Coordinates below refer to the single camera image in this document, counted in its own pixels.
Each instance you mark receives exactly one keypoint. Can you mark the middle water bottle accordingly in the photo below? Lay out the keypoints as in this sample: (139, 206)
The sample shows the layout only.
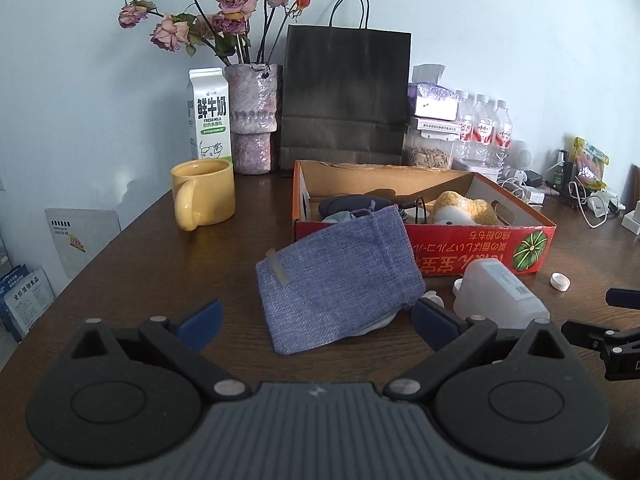
(482, 129)

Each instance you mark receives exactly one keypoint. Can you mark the black power adapter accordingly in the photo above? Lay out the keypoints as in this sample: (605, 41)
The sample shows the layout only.
(533, 178)

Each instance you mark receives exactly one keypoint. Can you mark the purple textured vase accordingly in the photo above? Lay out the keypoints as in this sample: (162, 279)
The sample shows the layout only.
(254, 106)

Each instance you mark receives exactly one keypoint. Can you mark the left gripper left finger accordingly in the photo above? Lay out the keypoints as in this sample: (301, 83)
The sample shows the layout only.
(115, 397)

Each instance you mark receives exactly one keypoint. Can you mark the dark navy pouch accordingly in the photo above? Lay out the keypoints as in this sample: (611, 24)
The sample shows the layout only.
(352, 203)

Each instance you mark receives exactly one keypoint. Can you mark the blue denim pouch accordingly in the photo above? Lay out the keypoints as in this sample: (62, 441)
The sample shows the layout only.
(343, 281)

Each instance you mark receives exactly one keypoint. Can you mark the black paper shopping bag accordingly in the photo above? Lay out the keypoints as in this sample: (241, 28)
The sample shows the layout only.
(344, 94)

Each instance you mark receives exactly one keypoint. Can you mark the blue booklet stack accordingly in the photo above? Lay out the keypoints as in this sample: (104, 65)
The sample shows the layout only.
(25, 296)

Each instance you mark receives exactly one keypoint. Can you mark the white flat box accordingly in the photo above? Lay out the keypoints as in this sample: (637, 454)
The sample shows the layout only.
(434, 125)

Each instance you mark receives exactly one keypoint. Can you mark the translucent plastic bottle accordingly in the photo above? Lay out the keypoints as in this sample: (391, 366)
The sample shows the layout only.
(491, 290)

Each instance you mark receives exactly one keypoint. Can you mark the yellow snack bag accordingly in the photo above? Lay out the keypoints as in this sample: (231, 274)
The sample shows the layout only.
(590, 164)

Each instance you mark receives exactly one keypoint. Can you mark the white charger block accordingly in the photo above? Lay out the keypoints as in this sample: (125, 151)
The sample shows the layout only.
(533, 196)

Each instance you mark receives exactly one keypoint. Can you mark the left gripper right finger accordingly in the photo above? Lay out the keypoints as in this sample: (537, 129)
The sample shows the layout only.
(516, 398)

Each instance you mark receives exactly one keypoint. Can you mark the white wired earphones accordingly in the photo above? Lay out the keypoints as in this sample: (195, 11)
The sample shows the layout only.
(515, 187)

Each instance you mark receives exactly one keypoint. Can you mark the yellow white plush toy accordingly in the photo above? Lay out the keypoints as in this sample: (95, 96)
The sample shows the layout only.
(453, 209)

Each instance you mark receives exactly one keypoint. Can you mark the right water bottle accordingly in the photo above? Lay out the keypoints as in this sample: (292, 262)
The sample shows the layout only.
(502, 134)

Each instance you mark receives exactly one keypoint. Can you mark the water bottle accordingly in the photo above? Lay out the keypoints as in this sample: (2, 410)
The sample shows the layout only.
(482, 129)
(502, 134)
(465, 119)

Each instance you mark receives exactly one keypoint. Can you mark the white leaflet on wall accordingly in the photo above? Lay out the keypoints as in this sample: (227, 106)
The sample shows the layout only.
(80, 234)

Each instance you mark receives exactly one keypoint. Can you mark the clear seed container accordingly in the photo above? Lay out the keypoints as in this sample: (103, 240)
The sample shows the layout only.
(429, 150)

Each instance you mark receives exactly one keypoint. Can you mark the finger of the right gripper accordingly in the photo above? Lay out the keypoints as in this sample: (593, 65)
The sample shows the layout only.
(623, 298)
(618, 349)

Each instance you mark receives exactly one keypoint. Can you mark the white plastic bottle cap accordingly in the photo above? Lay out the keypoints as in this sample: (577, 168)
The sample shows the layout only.
(559, 282)

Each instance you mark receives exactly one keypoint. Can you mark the red pumpkin cardboard box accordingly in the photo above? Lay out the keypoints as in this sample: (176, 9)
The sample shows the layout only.
(520, 239)

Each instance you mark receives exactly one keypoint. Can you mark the yellow ceramic mug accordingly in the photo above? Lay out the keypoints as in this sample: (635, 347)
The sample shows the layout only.
(203, 192)

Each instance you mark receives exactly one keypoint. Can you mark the left water bottle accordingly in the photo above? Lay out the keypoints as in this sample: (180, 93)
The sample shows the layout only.
(465, 119)

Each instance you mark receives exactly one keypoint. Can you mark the white milk carton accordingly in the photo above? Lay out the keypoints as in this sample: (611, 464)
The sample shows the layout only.
(208, 114)

